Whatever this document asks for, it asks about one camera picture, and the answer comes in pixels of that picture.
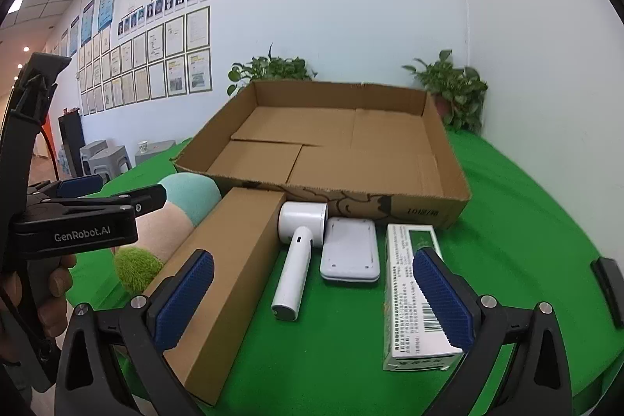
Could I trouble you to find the cardboard tray box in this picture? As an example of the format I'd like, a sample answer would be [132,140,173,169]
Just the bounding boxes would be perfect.
[170,80,471,229]

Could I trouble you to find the grey low table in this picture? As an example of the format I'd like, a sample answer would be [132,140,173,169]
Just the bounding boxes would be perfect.
[134,139,176,167]

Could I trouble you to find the pastel plush toy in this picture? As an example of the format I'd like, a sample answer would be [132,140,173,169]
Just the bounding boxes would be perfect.
[105,172,222,295]

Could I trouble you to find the grey plastic stool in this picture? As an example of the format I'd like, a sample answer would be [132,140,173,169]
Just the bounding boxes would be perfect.
[90,145,132,175]
[80,140,109,175]

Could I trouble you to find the white green medicine box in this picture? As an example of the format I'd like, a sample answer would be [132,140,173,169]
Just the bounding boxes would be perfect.
[383,223,464,372]

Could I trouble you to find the potted green plant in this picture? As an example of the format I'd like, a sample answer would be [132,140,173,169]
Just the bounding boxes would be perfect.
[402,50,488,134]
[227,44,317,97]

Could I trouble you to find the person's left hand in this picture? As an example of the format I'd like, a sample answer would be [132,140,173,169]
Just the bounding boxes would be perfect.
[36,253,79,341]

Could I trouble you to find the group of framed certificates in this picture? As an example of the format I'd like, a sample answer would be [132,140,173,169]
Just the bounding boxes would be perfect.
[78,5,214,117]

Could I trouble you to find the long brown cardboard box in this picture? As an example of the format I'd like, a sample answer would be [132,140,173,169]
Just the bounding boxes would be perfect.
[141,188,286,406]

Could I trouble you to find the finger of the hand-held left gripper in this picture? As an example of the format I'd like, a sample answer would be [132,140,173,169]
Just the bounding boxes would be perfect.
[29,184,167,214]
[27,175,104,200]

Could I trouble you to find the black rectangular block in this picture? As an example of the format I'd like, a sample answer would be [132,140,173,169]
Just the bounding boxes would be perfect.
[591,257,624,330]

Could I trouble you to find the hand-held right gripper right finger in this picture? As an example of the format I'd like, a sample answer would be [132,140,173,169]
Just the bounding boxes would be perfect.
[412,247,572,416]

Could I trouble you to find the white rectangular device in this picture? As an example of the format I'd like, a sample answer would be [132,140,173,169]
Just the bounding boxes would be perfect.
[319,217,381,285]

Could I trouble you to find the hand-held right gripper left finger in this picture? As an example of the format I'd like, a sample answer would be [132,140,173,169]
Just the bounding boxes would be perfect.
[55,249,215,416]

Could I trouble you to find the white hair dryer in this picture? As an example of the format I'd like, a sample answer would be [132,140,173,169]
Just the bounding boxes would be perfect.
[271,202,328,322]

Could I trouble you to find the black cabinet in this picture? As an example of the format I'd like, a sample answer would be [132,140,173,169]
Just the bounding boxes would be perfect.
[58,109,86,178]

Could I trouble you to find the green tablecloth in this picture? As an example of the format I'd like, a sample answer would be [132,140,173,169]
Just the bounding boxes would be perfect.
[66,131,624,416]

